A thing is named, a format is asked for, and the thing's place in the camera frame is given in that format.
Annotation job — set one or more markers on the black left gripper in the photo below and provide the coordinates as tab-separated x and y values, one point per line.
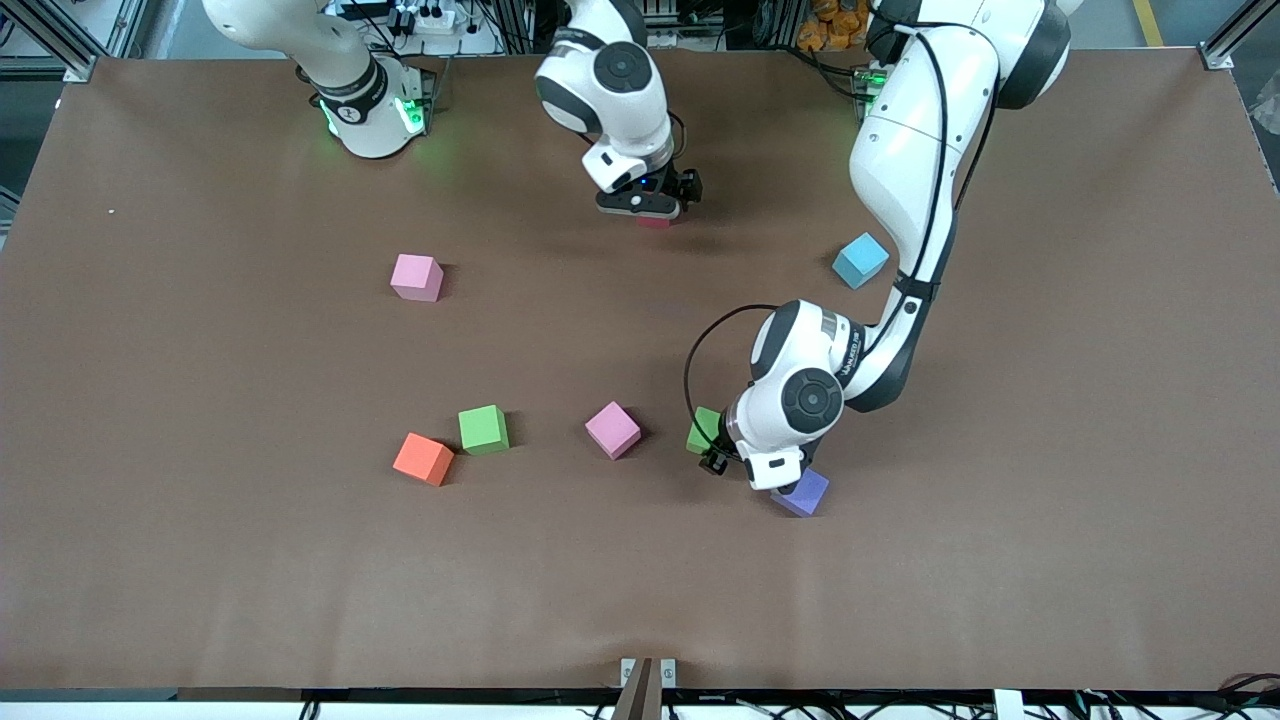
716	461

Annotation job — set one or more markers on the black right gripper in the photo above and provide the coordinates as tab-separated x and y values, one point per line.
689	186

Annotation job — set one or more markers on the green foam cube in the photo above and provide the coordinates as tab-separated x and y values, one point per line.
703	430
484	430

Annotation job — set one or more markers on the red foam cube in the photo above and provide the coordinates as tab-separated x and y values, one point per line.
655	222

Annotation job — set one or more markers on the purple foam cube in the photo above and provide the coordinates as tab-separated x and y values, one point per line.
806	496

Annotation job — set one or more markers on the orange foam cube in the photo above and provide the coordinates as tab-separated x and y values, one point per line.
422	458

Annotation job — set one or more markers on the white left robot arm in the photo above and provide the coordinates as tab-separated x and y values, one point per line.
900	150

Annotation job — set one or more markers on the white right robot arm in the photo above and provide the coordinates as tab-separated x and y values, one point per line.
370	110

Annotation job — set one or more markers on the grey equipment rack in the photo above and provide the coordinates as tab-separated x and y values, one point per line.
675	25

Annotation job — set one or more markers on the light blue foam cube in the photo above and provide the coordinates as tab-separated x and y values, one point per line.
860	260

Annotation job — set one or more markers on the orange objects pile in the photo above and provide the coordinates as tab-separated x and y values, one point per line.
835	30

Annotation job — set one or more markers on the brown table cover sheet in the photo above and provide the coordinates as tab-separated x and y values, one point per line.
900	600

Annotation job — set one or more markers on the light pink foam cube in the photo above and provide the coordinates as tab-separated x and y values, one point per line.
417	278

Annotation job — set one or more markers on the white power strip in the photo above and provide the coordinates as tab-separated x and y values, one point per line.
435	18

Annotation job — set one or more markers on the white label tag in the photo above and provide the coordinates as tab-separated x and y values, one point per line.
1007	706

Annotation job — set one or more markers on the clear plastic bag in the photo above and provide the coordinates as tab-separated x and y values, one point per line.
1268	110

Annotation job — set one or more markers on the small metal edge bracket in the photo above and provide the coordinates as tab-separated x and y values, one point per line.
627	672

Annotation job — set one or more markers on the brown wedge post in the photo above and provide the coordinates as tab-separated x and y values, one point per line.
640	702

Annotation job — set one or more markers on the aluminium frame profile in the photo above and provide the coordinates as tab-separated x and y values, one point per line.
60	45
1225	45

